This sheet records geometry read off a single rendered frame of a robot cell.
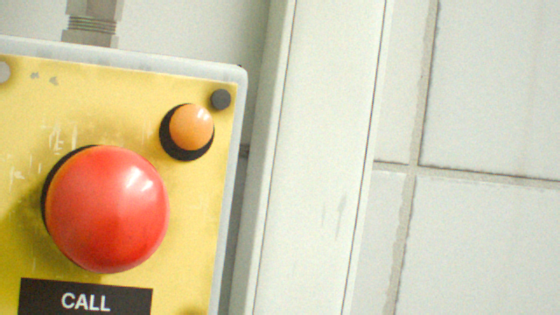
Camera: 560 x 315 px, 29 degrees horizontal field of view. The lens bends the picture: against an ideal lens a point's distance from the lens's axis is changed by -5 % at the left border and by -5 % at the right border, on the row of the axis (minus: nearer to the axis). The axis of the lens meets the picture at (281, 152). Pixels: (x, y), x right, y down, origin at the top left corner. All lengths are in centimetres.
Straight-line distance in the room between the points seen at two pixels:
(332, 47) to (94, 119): 13
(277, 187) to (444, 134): 9
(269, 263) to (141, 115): 11
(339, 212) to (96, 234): 15
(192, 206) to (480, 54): 18
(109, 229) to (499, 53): 24
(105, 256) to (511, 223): 24
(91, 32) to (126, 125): 4
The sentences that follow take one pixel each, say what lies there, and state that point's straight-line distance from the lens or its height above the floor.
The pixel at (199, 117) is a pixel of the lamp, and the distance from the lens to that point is 36.
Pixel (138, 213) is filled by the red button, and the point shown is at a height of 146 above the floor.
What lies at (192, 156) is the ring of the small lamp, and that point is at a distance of 36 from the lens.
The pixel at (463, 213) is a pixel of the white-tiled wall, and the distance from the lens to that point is 50.
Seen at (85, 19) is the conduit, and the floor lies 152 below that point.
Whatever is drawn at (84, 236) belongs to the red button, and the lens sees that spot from 33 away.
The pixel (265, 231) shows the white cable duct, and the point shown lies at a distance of 44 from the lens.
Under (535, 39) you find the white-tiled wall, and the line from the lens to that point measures 52.
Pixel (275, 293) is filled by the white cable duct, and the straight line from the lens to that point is 45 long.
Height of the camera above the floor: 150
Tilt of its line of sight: 3 degrees down
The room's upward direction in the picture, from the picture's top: 8 degrees clockwise
